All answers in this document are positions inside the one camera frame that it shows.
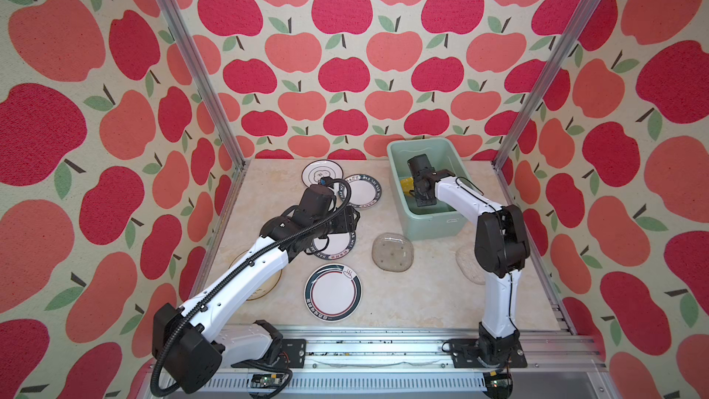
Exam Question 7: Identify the clear glass round plate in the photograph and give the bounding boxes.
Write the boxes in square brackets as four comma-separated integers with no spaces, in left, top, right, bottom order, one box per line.
[455,246,487,286]

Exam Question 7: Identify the mint green plastic bin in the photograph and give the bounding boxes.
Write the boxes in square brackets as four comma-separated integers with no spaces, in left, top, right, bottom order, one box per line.
[387,138,470,241]

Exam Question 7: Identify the yellow dotted scalloped plate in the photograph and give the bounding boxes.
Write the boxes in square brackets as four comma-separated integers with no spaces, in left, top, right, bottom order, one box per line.
[400,177,415,197]

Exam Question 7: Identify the green rim plate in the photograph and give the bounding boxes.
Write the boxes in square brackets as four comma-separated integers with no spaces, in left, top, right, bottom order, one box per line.
[306,232,356,260]
[345,174,382,210]

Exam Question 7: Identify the aluminium corner post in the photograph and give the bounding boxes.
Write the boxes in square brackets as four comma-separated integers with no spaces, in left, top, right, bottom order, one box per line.
[492,0,601,174]
[135,0,247,170]

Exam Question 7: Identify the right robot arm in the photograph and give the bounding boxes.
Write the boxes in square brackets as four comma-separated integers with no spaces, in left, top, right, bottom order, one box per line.
[407,154,531,368]

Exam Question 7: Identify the aluminium corner post left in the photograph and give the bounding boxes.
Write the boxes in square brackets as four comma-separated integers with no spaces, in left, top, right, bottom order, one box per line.
[135,0,247,170]

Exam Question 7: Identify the white plate dark red-green rim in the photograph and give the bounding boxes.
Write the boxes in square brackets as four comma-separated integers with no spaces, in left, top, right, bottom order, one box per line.
[304,263,363,323]

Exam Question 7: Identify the aluminium corner post right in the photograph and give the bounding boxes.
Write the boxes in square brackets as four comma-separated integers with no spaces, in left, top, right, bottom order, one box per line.
[492,0,601,174]

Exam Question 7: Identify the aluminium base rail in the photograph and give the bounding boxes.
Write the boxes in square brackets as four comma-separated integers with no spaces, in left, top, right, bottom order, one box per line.
[137,326,616,399]

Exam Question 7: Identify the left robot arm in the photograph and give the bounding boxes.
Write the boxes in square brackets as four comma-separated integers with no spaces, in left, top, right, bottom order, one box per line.
[150,177,358,398]

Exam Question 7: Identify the cream plate brown rim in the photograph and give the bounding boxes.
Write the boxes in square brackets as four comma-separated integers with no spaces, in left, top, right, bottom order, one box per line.
[229,251,284,302]

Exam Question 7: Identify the clear glass square plate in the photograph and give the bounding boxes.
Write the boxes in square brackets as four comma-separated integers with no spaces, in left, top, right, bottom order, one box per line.
[371,233,415,273]

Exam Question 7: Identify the white plate blue rim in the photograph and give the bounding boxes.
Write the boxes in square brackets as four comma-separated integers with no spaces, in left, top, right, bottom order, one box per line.
[301,160,343,187]

